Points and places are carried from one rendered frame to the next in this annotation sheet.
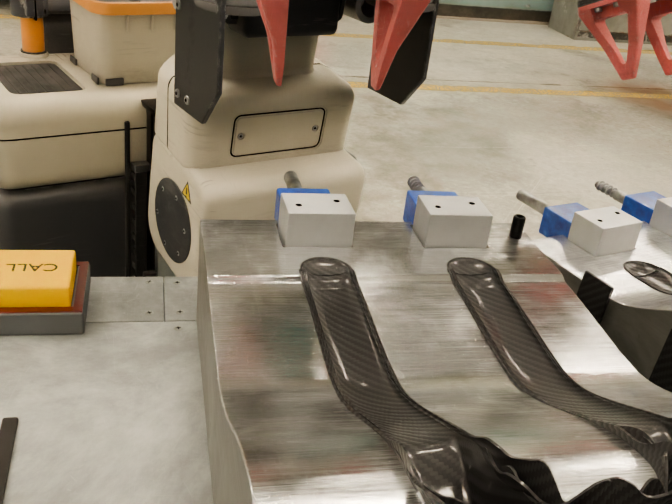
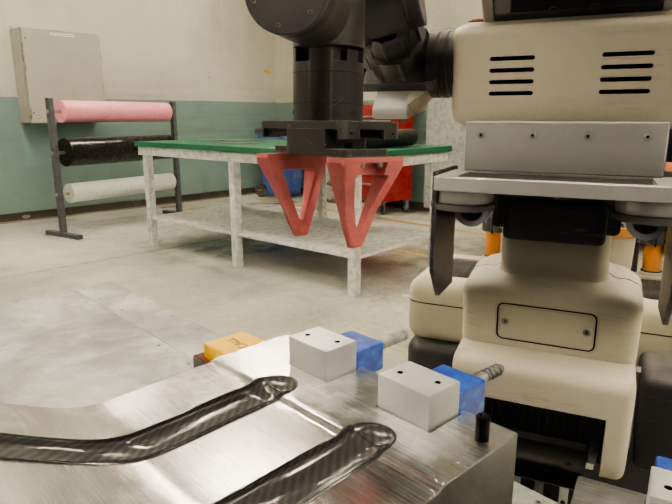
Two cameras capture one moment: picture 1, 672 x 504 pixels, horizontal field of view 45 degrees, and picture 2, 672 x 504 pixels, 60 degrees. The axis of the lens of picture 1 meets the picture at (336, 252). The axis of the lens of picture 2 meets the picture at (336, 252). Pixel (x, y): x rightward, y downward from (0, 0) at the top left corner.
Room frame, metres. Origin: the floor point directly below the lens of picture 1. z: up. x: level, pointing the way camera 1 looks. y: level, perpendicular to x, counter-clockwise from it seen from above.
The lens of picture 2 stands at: (0.33, -0.41, 1.11)
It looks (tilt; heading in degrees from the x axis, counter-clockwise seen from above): 13 degrees down; 62
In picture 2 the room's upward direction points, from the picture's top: straight up
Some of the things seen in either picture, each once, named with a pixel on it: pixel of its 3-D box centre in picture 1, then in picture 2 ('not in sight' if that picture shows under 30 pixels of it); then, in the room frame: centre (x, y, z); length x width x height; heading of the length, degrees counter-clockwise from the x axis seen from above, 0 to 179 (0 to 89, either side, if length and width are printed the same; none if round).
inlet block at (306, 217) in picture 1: (303, 208); (359, 351); (0.59, 0.03, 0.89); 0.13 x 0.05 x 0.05; 15
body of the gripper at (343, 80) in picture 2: not in sight; (328, 98); (0.55, 0.02, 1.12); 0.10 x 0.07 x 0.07; 105
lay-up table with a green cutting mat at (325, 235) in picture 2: not in sight; (280, 193); (2.12, 3.83, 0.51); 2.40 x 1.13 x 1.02; 111
